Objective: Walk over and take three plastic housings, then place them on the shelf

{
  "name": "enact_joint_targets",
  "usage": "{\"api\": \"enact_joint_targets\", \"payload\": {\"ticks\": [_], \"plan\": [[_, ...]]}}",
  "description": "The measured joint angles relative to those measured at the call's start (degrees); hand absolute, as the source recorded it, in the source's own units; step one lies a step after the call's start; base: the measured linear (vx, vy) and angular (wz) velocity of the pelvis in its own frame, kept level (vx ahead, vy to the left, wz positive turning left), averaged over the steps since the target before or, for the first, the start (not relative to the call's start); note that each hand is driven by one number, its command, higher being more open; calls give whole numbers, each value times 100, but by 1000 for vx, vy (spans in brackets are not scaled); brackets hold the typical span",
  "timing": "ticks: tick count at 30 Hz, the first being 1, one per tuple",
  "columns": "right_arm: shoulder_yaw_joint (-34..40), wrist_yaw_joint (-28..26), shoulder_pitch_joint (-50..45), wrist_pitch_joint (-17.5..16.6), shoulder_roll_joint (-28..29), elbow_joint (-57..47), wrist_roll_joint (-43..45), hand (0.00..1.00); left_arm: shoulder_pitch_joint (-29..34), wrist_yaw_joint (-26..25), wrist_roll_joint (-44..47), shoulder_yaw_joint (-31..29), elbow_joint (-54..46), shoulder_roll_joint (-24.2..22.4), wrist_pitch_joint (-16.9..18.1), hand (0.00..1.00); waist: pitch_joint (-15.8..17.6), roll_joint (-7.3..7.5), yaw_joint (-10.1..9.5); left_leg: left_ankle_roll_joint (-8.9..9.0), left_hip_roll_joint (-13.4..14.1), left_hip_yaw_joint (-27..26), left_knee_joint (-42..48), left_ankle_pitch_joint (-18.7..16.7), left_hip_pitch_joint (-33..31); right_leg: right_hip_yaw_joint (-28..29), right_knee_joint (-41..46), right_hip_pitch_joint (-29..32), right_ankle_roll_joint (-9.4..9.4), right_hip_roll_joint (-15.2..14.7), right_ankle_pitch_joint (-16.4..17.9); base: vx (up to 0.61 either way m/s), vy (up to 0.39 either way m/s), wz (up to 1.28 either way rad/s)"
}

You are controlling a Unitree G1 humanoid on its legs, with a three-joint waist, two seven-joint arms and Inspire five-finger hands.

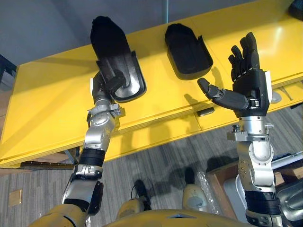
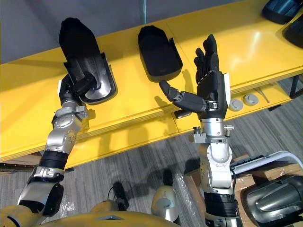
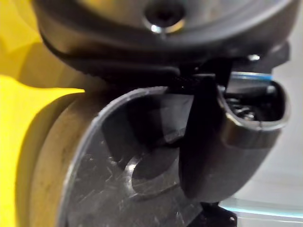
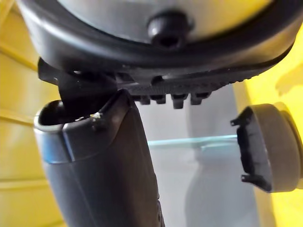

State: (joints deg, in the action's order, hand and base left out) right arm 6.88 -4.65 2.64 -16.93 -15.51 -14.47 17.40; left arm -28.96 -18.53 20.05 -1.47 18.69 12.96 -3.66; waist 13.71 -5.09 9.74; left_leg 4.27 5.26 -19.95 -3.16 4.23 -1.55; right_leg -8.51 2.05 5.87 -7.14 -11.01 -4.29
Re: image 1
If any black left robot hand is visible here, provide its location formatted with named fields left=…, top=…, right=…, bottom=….
left=89, top=70, right=126, bottom=103

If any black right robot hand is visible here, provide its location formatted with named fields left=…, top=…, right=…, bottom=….
left=196, top=31, right=272, bottom=118

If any black plastic housing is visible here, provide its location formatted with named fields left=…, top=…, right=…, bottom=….
left=90, top=15, right=147, bottom=104
left=287, top=0, right=303, bottom=21
left=164, top=22, right=214, bottom=81

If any yellow metal shelf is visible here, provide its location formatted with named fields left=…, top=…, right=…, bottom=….
left=0, top=0, right=303, bottom=169

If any round silver metal disc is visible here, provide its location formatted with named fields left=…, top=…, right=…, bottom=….
left=270, top=91, right=281, bottom=105

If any dark cabinet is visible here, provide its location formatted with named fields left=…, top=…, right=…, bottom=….
left=0, top=53, right=18, bottom=92

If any wooden box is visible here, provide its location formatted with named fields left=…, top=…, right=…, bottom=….
left=207, top=151, right=303, bottom=221

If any left robot leg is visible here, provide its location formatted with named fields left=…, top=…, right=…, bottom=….
left=116, top=179, right=152, bottom=219

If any robot leg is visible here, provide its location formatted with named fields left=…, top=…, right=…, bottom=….
left=116, top=179, right=152, bottom=219
left=181, top=166, right=209, bottom=212

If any clear bubble wrap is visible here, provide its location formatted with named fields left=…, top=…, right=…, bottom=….
left=195, top=171, right=221, bottom=215

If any shiny grey plastic housing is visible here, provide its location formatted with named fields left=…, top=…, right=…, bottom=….
left=275, top=181, right=303, bottom=222

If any right robot leg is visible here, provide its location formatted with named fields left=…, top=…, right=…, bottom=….
left=181, top=166, right=209, bottom=212

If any brass floor socket plate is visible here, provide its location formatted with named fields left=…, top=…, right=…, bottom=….
left=9, top=189, right=23, bottom=208

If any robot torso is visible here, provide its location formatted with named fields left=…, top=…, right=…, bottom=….
left=27, top=202, right=250, bottom=227

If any grey shelf post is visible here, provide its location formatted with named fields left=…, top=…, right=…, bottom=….
left=162, top=0, right=170, bottom=24

